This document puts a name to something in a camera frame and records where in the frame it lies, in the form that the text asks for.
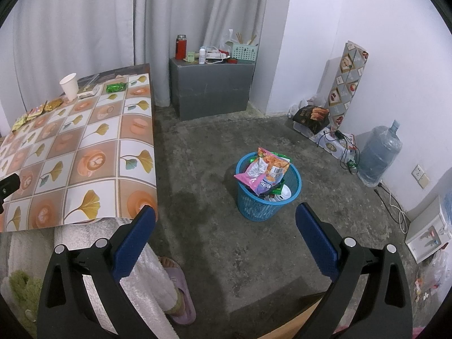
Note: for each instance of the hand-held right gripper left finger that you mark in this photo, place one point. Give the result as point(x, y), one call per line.
point(136, 242)

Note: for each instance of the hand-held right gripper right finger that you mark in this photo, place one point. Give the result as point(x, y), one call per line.
point(316, 242)

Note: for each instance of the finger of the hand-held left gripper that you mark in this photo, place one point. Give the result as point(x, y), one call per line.
point(9, 185)

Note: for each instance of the blue plastic basket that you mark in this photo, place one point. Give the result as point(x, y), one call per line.
point(254, 204)

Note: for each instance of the blue snack packet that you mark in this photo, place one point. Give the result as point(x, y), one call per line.
point(265, 184)

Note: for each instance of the green snack bag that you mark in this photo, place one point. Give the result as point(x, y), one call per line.
point(273, 160)

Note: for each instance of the purple wrapper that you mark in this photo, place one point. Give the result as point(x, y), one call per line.
point(245, 180)

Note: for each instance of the person's right foot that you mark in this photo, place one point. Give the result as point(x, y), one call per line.
point(168, 263)

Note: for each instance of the gold green packet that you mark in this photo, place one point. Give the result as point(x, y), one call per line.
point(20, 123)

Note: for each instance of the yellow packet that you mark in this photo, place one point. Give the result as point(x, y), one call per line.
point(35, 112)

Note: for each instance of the purple slipper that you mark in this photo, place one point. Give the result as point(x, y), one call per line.
point(187, 312)

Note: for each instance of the brown cookie packet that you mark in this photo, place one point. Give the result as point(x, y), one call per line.
point(53, 105)

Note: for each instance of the white cardboard box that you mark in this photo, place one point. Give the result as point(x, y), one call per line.
point(332, 144)

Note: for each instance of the table with patterned cloth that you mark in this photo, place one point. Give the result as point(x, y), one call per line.
point(91, 130)

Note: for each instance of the green fluffy patch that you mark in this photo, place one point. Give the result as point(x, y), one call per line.
point(21, 286)

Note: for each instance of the large water jug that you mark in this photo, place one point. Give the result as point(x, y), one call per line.
point(379, 155)

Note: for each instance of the white water dispenser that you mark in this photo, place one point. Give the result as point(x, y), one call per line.
point(423, 233)

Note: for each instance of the white paper cup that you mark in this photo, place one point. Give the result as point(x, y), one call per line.
point(70, 86)

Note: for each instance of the clear plastic bag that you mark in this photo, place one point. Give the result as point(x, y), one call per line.
point(434, 272)

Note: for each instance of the black snack box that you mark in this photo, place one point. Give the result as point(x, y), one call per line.
point(310, 118)

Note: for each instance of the white plastic bag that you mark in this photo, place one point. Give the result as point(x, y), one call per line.
point(317, 99)

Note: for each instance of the small green packet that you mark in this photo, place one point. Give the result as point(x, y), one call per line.
point(116, 87)

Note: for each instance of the folded patterned cloth roll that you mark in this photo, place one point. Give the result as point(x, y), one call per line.
point(348, 81)

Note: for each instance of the grey cabinet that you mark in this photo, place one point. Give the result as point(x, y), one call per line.
point(208, 88)

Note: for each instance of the grey curtain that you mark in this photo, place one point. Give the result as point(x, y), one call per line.
point(106, 24)

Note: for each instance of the small green box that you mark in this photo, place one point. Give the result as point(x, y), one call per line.
point(191, 57)

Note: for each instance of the small white bottle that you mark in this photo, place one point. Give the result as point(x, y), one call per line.
point(202, 56)

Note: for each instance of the small red bowl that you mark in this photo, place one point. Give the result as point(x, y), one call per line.
point(233, 60)

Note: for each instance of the red thermos flask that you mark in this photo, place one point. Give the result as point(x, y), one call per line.
point(181, 47)

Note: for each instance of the white power strip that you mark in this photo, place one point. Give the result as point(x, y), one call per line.
point(216, 55)

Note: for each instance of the light green utensil holder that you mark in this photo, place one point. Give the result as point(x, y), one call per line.
point(244, 52)

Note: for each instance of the wall socket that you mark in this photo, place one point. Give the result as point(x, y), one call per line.
point(420, 176)

